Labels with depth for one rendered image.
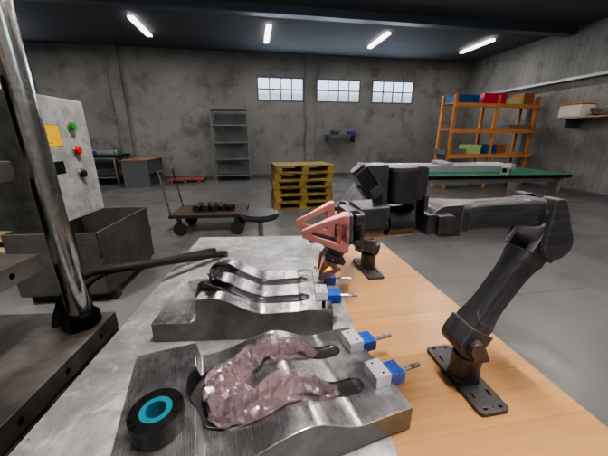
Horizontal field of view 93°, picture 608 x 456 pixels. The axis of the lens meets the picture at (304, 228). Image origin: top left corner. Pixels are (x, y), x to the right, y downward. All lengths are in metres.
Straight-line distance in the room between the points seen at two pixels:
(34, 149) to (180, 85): 9.58
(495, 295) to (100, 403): 0.87
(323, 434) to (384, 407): 0.14
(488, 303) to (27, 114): 1.15
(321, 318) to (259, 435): 0.37
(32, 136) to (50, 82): 10.72
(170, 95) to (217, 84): 1.47
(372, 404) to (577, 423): 0.42
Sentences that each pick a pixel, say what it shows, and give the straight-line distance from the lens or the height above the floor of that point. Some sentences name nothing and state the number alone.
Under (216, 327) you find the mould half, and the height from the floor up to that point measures 0.84.
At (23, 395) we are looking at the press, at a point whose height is 0.78.
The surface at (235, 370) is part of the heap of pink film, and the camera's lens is 0.66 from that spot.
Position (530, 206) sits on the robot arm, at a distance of 0.69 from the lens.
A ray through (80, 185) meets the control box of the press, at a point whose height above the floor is 1.18.
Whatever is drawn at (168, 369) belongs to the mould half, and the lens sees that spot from 0.68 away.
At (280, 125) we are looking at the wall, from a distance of 10.22.
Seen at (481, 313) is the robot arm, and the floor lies 0.99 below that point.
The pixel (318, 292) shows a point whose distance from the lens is 0.85.
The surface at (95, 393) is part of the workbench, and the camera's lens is 0.87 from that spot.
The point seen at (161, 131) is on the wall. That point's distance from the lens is 10.56.
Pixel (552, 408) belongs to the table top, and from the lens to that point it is 0.89.
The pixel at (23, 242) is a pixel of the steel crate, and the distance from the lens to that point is 3.08.
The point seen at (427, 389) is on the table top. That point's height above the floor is 0.80.
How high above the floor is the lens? 1.35
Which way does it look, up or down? 18 degrees down
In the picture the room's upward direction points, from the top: straight up
